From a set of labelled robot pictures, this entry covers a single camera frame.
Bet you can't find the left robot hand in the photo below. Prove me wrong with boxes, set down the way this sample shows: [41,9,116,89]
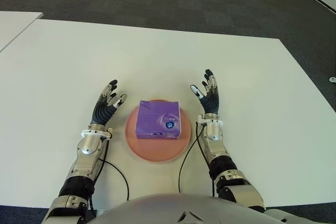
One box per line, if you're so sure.
[90,79,129,127]

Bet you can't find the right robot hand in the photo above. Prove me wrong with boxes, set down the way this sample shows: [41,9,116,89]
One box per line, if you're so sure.
[189,69,221,116]

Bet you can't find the purple tissue paper pack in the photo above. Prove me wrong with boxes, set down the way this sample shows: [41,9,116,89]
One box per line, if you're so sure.
[135,100,182,140]

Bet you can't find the pink round plate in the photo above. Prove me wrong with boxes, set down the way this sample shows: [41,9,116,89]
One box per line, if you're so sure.
[124,99,192,164]

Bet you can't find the silver robot torso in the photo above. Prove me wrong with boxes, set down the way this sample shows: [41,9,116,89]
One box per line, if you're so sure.
[90,192,289,224]

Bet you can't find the white side table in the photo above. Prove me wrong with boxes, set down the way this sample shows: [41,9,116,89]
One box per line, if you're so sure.
[0,11,44,53]

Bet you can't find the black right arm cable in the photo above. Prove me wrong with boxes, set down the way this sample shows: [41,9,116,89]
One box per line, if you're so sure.
[178,121,208,196]

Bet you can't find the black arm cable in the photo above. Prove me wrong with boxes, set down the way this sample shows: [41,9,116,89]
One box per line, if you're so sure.
[178,121,208,196]
[89,134,130,210]

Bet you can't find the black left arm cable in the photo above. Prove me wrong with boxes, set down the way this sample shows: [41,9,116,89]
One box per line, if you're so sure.
[89,134,130,210]

